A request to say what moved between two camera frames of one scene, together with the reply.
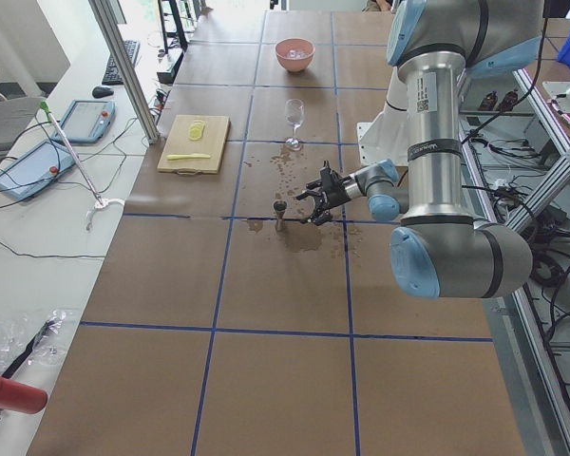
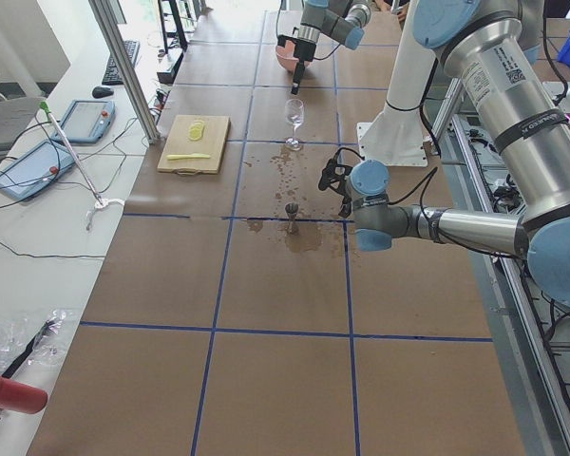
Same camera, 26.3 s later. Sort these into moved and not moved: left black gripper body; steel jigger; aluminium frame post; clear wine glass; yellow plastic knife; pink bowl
Moved: steel jigger; left black gripper body
Not moved: yellow plastic knife; pink bowl; clear wine glass; aluminium frame post
